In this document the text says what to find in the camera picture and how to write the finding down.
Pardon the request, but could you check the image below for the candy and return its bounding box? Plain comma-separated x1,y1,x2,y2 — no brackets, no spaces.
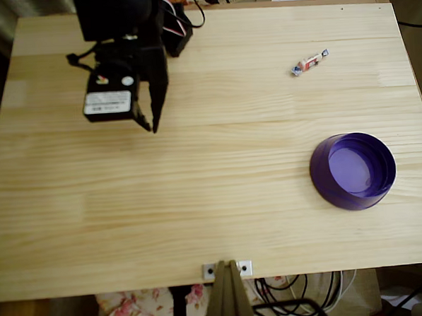
289,48,331,77

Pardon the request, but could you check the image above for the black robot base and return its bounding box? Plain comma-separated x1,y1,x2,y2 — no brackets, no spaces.
160,1,195,59

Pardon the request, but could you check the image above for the purple bowl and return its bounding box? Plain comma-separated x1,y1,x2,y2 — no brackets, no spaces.
307,129,400,214

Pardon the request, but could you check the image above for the black metal pole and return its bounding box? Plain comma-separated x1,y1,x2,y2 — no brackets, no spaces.
168,286,189,316

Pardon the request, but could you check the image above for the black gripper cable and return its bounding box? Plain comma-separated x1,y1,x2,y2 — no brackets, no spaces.
66,52,100,73

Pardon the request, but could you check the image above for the white red servo wire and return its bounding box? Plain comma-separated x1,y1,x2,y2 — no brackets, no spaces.
157,0,188,38

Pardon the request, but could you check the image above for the black looped cable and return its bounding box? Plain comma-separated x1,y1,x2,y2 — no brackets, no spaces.
189,0,207,29

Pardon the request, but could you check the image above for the beige camera stand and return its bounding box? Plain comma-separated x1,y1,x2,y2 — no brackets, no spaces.
201,257,256,316

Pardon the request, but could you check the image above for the white cable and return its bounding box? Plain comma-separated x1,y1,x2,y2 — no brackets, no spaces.
287,269,360,312

